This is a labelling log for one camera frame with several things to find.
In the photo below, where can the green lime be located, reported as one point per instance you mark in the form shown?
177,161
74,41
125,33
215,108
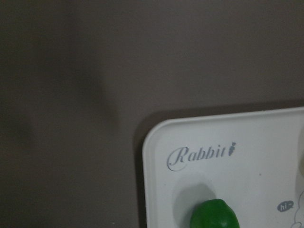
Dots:
214,213

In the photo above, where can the white rabbit print tray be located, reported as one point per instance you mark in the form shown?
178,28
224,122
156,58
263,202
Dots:
253,161

